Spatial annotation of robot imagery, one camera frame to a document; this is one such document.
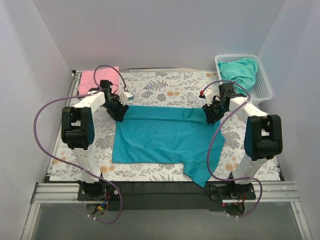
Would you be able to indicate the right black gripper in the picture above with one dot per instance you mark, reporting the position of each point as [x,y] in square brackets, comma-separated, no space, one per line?
[211,111]

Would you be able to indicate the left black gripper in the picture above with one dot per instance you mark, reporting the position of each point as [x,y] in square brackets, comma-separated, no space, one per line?
[118,110]

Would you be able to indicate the teal blue t shirt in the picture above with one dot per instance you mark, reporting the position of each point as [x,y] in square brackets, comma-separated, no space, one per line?
[169,135]

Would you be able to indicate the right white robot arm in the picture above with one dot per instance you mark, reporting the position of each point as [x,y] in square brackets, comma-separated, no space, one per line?
[262,140]

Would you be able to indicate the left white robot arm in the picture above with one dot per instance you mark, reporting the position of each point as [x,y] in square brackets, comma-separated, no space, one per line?
[78,132]

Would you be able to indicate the pink folded t shirt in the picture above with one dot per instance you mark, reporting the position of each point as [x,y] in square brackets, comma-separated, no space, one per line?
[105,73]

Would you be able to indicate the floral table mat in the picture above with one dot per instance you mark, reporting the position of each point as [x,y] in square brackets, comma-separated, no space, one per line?
[159,88]

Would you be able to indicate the light green t shirt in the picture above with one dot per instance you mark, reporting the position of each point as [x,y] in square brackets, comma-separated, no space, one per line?
[242,72]

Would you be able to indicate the white plastic basket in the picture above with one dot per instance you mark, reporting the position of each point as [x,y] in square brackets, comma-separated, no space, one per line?
[261,91]

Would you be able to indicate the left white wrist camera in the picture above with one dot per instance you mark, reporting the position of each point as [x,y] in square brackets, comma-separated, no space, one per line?
[125,96]

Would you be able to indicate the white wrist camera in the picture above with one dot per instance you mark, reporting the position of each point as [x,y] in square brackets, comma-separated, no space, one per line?
[208,95]
[125,96]

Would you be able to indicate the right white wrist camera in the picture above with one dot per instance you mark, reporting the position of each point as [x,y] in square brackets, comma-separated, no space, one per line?
[208,95]

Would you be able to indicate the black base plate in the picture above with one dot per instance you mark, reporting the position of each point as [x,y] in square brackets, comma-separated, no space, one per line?
[164,195]

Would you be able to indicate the aluminium frame rail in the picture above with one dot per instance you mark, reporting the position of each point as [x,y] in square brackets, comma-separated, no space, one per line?
[272,191]

